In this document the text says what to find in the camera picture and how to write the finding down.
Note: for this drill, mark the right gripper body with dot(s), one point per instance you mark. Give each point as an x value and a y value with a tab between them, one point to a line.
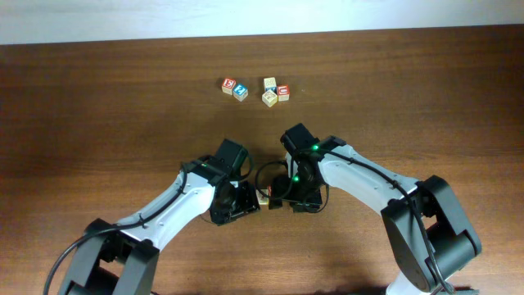
301	192

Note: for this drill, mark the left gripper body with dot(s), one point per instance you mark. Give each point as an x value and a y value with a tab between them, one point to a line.
241	199

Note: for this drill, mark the cream block with blue side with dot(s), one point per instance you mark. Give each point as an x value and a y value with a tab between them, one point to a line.
262	200

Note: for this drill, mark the blue number 2 block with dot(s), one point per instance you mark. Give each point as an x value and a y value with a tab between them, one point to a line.
240	92

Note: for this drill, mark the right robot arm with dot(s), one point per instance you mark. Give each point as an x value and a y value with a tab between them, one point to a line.
430	235

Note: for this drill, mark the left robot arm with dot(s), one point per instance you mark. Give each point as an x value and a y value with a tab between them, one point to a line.
121	258

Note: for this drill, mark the cream picture block middle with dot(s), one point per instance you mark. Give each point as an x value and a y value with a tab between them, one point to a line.
269	98

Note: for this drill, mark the cream picture block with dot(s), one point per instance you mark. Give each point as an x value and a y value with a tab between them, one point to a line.
269	98
270	83

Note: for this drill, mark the red letter U block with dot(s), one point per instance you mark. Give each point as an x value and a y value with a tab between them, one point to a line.
283	92

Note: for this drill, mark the red number 3 block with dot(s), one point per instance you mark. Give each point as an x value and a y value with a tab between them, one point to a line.
228	85

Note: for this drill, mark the cream picture block top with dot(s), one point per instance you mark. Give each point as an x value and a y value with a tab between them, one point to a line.
270	83

